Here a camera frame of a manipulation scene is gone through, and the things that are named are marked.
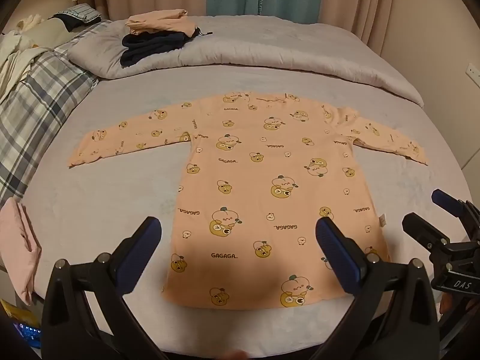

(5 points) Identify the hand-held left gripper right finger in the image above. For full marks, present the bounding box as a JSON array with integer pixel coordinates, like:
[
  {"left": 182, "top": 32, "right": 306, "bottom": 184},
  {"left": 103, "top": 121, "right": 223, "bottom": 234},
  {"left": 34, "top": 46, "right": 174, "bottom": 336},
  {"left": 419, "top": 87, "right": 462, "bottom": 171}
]
[{"left": 315, "top": 216, "right": 439, "bottom": 360}]

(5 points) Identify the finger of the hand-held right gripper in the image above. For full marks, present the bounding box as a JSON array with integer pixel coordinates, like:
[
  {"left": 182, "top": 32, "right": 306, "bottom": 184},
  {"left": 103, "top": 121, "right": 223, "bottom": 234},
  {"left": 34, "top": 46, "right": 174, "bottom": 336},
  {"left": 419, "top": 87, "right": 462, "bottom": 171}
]
[
  {"left": 402, "top": 212, "right": 451, "bottom": 250},
  {"left": 431, "top": 189, "right": 480, "bottom": 229}
]

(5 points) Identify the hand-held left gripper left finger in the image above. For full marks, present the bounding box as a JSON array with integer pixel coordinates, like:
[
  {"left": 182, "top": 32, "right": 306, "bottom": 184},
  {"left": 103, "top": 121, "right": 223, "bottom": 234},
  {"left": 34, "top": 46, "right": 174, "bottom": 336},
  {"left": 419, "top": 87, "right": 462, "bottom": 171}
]
[{"left": 40, "top": 216, "right": 169, "bottom": 360}]

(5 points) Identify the orange cartoon print shirt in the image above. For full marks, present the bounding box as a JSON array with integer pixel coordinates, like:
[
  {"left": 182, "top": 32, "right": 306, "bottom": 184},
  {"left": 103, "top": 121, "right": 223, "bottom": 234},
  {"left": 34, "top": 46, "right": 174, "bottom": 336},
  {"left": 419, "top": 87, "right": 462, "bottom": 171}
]
[{"left": 67, "top": 92, "right": 428, "bottom": 311}]

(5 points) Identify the folded pink cloth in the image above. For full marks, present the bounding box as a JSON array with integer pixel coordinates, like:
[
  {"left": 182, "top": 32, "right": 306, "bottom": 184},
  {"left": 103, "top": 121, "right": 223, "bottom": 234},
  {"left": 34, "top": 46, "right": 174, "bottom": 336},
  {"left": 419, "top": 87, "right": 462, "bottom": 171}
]
[{"left": 0, "top": 198, "right": 43, "bottom": 305}]

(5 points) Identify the plaid blanket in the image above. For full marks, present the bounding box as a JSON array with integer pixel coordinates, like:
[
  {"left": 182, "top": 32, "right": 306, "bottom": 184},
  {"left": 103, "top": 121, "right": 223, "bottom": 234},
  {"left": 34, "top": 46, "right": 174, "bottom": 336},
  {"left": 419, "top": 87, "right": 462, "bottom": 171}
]
[{"left": 0, "top": 20, "right": 113, "bottom": 199}]

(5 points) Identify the folded navy garment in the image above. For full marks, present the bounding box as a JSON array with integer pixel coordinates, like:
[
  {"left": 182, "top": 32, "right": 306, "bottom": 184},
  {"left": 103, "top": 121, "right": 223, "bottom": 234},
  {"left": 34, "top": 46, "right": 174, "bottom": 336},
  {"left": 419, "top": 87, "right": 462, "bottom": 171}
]
[{"left": 120, "top": 32, "right": 187, "bottom": 69}]

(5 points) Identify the pink curtain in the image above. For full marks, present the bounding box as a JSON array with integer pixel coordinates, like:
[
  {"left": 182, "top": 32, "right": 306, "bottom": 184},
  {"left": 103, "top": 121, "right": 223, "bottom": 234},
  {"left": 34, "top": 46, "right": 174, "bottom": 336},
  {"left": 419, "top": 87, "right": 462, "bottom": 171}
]
[{"left": 94, "top": 0, "right": 436, "bottom": 59}]

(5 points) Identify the grey duvet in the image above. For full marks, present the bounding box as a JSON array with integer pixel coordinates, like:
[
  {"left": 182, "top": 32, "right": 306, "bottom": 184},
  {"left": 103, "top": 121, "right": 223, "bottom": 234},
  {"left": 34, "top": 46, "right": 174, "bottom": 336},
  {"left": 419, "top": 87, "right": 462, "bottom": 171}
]
[{"left": 67, "top": 15, "right": 425, "bottom": 109}]

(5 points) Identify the folded plain orange garment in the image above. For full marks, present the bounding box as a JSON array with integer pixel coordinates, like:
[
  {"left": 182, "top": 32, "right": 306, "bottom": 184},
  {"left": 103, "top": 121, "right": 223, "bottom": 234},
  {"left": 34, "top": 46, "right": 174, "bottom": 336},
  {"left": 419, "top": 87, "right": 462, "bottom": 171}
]
[{"left": 125, "top": 8, "right": 197, "bottom": 38}]

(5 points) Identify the beige pillow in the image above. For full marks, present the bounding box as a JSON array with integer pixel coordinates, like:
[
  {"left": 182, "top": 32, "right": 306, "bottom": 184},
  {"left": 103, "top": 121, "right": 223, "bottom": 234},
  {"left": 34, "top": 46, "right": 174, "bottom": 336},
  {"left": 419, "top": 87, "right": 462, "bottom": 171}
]
[{"left": 22, "top": 18, "right": 77, "bottom": 49}]

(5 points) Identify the white crumpled cloth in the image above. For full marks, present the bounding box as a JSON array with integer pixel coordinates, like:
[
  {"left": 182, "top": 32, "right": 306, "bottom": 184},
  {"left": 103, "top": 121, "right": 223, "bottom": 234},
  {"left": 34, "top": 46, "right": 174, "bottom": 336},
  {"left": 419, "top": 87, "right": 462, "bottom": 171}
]
[{"left": 0, "top": 14, "right": 51, "bottom": 102}]

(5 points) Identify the striped pillow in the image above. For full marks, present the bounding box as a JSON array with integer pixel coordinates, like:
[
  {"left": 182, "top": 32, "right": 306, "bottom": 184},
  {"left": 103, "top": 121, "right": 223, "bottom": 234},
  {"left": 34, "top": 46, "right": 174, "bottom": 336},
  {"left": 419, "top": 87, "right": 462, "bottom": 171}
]
[{"left": 52, "top": 3, "right": 103, "bottom": 31}]

